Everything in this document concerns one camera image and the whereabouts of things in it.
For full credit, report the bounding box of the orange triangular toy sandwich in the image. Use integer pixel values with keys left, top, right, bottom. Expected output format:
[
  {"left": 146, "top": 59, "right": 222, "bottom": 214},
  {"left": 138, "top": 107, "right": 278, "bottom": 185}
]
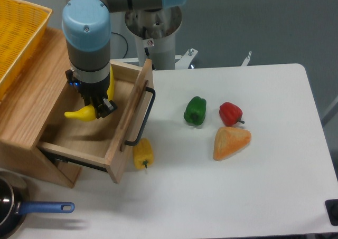
[{"left": 213, "top": 127, "right": 251, "bottom": 161}]

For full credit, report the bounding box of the yellow toy bell pepper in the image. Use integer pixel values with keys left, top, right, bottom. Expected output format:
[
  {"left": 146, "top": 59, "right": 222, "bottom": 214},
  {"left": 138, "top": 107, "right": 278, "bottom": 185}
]
[{"left": 133, "top": 138, "right": 154, "bottom": 169}]

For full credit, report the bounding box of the wooden drawer cabinet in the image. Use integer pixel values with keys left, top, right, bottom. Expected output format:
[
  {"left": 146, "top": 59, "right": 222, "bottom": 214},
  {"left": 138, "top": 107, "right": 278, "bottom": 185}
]
[{"left": 1, "top": 28, "right": 81, "bottom": 188}]

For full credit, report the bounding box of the yellow toy banana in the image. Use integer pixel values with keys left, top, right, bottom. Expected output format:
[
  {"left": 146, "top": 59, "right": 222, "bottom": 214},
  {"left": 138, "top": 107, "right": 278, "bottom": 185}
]
[{"left": 64, "top": 65, "right": 115, "bottom": 122}]

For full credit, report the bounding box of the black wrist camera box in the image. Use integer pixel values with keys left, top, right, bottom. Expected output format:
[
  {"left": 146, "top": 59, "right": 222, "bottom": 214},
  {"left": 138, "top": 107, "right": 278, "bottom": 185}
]
[{"left": 65, "top": 69, "right": 74, "bottom": 85}]

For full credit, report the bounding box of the open wooden top drawer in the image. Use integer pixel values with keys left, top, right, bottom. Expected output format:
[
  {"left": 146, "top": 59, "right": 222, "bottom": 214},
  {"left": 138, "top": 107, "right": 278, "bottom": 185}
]
[{"left": 37, "top": 59, "right": 155, "bottom": 183}]

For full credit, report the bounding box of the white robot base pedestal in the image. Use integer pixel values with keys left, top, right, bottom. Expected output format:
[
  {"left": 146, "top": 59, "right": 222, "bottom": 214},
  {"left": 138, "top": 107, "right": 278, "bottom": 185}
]
[{"left": 125, "top": 6, "right": 198, "bottom": 70}]

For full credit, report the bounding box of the red toy bell pepper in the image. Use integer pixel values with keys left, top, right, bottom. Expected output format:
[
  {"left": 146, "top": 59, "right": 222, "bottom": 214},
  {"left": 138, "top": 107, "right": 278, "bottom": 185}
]
[{"left": 219, "top": 102, "right": 245, "bottom": 127}]

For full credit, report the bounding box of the black cable on floor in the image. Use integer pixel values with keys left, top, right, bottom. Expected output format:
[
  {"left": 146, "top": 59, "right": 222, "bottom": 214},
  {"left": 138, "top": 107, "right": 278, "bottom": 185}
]
[{"left": 110, "top": 32, "right": 129, "bottom": 59}]

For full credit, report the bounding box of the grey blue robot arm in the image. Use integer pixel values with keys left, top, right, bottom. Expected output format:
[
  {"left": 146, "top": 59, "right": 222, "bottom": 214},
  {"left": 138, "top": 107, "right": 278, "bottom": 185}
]
[{"left": 62, "top": 0, "right": 186, "bottom": 121}]

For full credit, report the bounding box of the green toy bell pepper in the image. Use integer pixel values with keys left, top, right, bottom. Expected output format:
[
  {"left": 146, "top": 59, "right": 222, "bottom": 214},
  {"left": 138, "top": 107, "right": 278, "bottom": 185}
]
[{"left": 183, "top": 96, "right": 206, "bottom": 126}]

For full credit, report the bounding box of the yellow plastic basket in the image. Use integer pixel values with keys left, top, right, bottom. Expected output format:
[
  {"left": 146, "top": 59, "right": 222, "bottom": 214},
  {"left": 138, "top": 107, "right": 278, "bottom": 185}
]
[{"left": 1, "top": 0, "right": 53, "bottom": 98}]

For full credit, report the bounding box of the black clamp at table edge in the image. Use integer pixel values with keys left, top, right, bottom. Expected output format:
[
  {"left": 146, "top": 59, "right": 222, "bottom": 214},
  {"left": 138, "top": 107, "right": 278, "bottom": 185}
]
[{"left": 325, "top": 199, "right": 338, "bottom": 226}]

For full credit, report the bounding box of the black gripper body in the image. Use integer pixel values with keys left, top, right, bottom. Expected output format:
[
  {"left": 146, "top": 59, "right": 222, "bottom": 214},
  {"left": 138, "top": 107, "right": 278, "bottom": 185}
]
[{"left": 73, "top": 74, "right": 110, "bottom": 107}]

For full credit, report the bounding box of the black drawer handle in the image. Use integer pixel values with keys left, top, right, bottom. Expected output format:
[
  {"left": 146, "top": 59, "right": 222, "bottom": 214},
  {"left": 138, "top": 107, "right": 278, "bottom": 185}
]
[{"left": 124, "top": 87, "right": 156, "bottom": 147}]

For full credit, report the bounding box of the black pan blue handle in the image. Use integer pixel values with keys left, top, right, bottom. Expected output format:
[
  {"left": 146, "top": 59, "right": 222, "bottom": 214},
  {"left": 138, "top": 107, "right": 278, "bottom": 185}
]
[{"left": 1, "top": 171, "right": 75, "bottom": 238}]

